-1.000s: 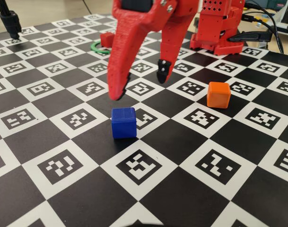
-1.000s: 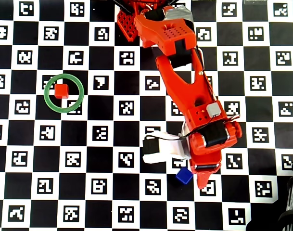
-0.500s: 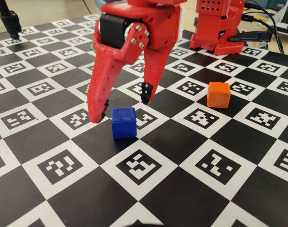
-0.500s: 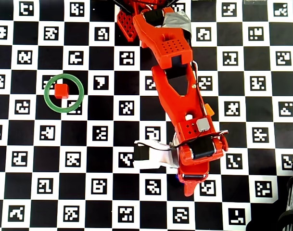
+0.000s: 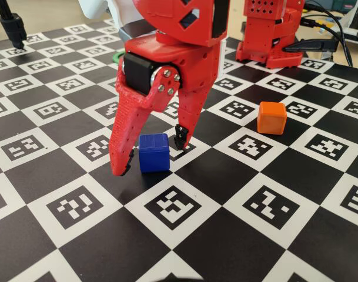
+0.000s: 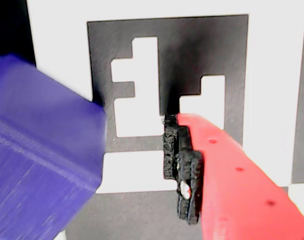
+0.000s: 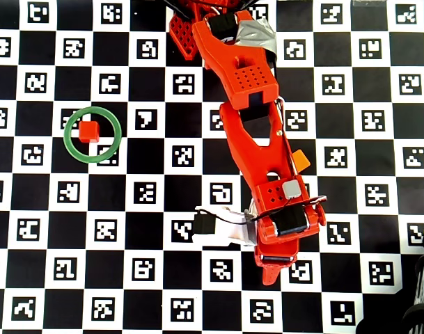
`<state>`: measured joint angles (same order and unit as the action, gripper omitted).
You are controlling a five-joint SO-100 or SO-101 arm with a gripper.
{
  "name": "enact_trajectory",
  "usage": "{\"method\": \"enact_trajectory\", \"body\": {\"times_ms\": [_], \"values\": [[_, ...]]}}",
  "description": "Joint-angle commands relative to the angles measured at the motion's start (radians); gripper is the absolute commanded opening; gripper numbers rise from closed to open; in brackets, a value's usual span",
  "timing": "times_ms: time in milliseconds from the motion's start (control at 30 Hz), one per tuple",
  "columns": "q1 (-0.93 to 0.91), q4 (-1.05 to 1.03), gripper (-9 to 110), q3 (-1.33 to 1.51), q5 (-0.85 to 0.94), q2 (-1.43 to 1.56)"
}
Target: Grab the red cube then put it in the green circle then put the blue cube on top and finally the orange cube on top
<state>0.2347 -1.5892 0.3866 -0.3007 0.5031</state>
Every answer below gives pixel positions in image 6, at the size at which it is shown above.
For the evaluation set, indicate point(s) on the blue cube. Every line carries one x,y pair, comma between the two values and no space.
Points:
29,150

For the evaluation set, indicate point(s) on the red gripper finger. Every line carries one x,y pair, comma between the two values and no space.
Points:
241,200

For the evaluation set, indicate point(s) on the black white marker checkerboard mat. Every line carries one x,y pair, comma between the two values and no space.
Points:
191,37

